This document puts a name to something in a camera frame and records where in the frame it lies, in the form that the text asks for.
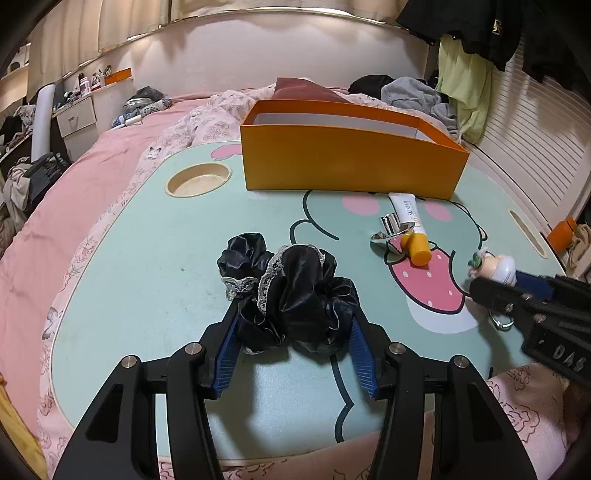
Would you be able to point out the orange cardboard box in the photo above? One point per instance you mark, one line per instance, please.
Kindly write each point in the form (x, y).
(322, 145)

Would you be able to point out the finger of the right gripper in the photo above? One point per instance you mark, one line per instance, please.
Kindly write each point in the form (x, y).
(499, 298)
(537, 286)

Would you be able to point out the black hanging jacket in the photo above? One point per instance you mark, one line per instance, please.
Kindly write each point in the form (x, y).
(555, 35)

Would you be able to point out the white orange cream tube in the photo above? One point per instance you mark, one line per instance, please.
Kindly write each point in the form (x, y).
(415, 242)

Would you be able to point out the pink bed sheet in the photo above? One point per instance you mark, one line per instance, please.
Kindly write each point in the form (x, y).
(34, 265)

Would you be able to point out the orange bottle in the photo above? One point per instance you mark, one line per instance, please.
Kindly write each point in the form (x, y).
(561, 235)

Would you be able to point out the dark red corduroy pillow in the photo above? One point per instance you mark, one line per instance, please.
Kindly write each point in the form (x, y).
(303, 89)

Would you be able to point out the white doll keychain figure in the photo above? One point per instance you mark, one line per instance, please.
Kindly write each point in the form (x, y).
(501, 268)

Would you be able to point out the black satin lace scrunchie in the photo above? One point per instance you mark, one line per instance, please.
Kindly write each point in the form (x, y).
(289, 297)

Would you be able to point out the white rolled mat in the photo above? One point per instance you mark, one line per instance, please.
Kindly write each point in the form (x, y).
(40, 143)

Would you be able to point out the grey hoodie on bed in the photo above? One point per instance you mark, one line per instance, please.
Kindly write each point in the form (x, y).
(414, 94)

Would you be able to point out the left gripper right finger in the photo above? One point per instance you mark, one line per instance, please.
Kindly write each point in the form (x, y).
(368, 345)

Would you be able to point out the beige curtain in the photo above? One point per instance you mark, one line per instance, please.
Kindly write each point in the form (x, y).
(77, 31)

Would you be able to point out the silver cup and saucer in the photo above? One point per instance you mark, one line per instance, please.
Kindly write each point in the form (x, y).
(393, 229)

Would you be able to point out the white bedside drawer cabinet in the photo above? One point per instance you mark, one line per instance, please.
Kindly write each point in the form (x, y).
(84, 120)

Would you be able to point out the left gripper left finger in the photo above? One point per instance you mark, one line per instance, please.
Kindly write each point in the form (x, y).
(222, 346)

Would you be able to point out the light green hanging garment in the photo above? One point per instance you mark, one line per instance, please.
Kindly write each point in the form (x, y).
(467, 80)

